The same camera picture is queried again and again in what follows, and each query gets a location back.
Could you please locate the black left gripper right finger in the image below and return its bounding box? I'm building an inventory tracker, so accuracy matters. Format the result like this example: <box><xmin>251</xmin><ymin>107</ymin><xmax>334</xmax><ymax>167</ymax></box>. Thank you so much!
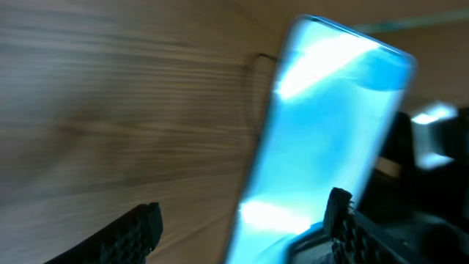
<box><xmin>323</xmin><ymin>188</ymin><xmax>425</xmax><ymax>264</ymax></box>

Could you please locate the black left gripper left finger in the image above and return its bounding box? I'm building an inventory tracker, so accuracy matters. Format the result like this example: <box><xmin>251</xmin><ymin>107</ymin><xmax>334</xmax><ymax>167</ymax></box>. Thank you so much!
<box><xmin>46</xmin><ymin>202</ymin><xmax>163</xmax><ymax>264</ymax></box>

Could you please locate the blue Galaxy smartphone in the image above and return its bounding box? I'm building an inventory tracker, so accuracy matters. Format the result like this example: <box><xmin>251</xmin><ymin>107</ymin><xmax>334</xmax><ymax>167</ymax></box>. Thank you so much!
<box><xmin>223</xmin><ymin>15</ymin><xmax>416</xmax><ymax>264</ymax></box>

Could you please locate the black USB charging cable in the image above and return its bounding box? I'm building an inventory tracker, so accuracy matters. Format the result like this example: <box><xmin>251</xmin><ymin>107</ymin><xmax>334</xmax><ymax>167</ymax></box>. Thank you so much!
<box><xmin>248</xmin><ymin>52</ymin><xmax>279</xmax><ymax>140</ymax></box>

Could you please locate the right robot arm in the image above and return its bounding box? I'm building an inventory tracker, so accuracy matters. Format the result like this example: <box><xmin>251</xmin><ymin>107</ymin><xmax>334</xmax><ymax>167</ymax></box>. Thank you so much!
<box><xmin>284</xmin><ymin>105</ymin><xmax>468</xmax><ymax>263</ymax></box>

